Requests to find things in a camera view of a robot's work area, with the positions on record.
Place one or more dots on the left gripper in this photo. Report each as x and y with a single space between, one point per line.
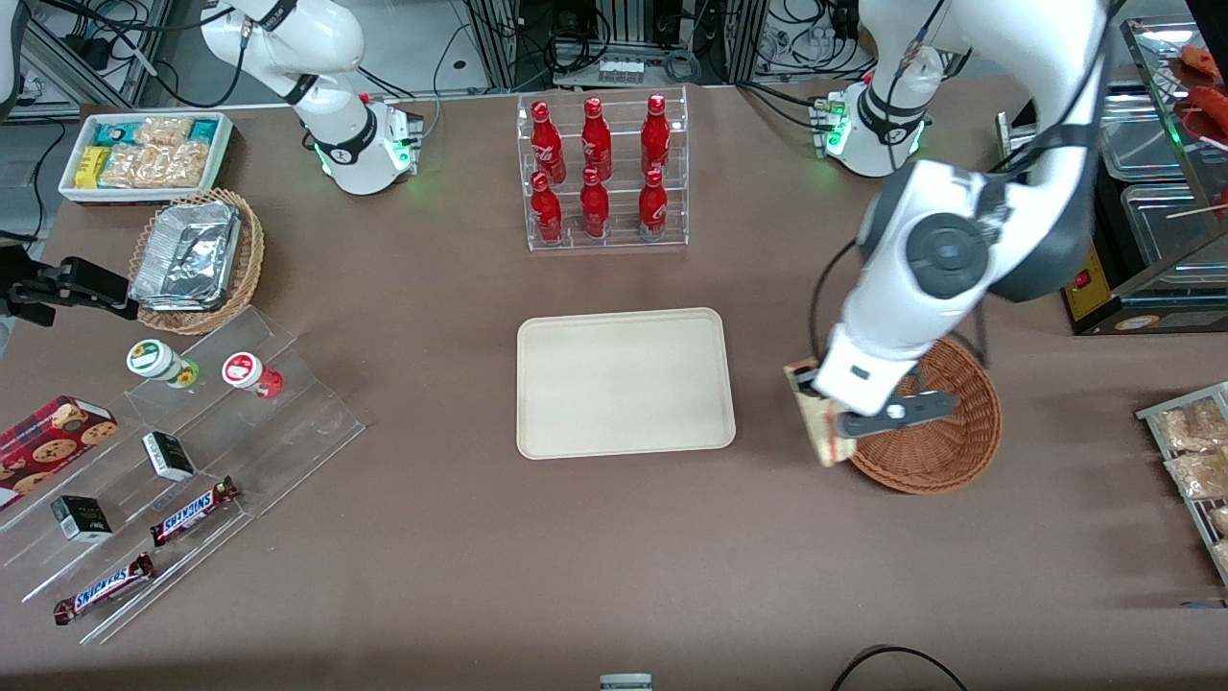
806 387

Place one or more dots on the triangle sandwich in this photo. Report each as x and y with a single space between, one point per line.
820 434

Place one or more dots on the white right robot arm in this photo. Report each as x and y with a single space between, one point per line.
336 67

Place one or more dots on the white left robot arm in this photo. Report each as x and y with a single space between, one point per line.
959 250

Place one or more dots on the round brown wicker basket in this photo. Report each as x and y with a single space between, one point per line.
950 456

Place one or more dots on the wicker basket holding foil trays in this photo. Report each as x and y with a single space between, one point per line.
251 250

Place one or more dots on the beige plastic tray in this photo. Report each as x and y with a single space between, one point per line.
624 384

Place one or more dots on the green lid cup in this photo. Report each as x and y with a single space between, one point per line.
152 358

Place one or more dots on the stack of foil trays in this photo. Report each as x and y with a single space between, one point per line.
187 254

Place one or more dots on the yellow snack pack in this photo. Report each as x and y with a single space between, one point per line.
91 168

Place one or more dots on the clear cracker bag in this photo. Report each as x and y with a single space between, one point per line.
153 166
163 131

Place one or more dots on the teal snack pack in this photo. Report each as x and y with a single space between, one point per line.
203 130
113 132

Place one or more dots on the red tartan cookie box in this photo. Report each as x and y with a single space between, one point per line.
53 441

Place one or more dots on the red lid cup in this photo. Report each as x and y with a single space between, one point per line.
245 369

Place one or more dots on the small black box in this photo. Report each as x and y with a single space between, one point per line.
82 518
169 457

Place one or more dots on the white plastic snack bin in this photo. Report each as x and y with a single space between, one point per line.
225 144

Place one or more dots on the Snickers bar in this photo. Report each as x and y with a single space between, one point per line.
104 588
192 512

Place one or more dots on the clear acrylic stepped stand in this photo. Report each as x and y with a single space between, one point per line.
297 422

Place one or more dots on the red cola bottle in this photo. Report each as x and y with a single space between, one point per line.
655 139
596 144
595 211
547 216
548 144
652 211

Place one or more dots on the clear acrylic bottle rack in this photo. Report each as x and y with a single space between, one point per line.
619 240

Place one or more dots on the black food warmer case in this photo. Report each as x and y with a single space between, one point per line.
1151 307

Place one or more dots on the clear bag of pastries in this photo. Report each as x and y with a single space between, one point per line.
1220 520
1223 557
1199 475
1190 427

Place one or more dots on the small grey device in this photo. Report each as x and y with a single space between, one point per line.
625 682

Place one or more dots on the white power strip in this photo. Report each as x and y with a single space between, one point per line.
622 69

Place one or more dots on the aluminium frame post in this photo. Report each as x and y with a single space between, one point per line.
494 43
746 38

